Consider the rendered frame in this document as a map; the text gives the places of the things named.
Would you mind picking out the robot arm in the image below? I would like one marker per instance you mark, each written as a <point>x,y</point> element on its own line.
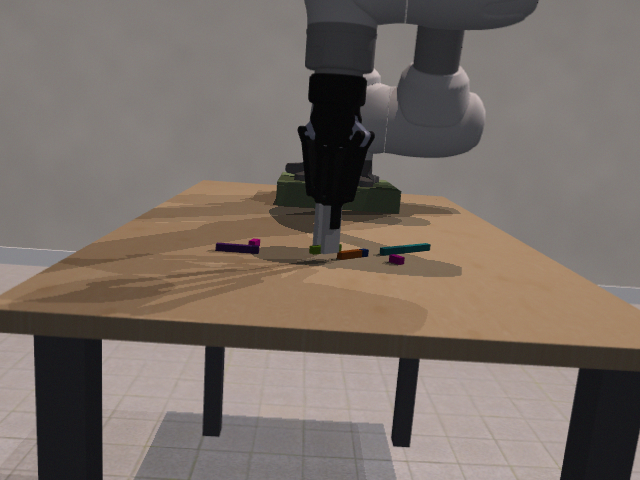
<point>432,113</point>

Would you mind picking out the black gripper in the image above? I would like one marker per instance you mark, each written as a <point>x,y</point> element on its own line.
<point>332,174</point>

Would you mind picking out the turquoise rod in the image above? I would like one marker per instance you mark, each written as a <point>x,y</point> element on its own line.
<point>405,249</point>

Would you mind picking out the orange rod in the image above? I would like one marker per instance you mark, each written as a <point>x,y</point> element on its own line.
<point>349,254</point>

